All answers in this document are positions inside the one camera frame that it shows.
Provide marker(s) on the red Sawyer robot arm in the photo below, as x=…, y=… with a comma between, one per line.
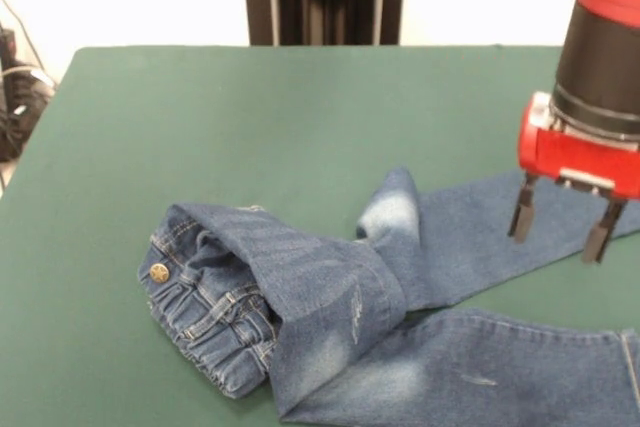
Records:
x=605, y=47

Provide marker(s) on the blue denim jeans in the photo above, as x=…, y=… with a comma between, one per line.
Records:
x=350, y=307

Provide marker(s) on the black upright bar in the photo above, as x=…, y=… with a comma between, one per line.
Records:
x=6, y=49

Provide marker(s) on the dark green table cloth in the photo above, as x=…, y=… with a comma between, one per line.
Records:
x=200, y=122

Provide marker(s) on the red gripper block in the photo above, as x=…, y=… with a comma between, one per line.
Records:
x=575, y=157

